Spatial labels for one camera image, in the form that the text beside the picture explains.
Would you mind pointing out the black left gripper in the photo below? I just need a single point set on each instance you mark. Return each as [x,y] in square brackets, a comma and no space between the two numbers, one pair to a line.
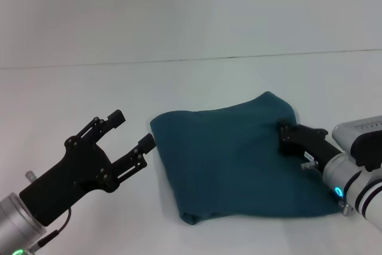
[71,174]

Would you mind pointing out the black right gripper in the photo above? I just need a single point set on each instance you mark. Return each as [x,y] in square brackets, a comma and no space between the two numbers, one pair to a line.
[310,144]

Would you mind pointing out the blue FREE print t-shirt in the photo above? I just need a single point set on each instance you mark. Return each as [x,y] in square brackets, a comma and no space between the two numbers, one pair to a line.
[232,159]

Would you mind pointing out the white silver robot right arm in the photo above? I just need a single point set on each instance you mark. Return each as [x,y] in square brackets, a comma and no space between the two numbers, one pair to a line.
[355,183]

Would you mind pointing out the white silver robot left arm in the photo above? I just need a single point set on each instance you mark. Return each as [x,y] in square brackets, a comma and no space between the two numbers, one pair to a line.
[18,225]

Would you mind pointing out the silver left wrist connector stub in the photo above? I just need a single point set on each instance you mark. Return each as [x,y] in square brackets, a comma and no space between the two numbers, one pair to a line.
[30,175]

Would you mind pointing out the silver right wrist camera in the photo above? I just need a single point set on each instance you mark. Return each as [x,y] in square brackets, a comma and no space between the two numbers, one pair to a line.
[358,138]

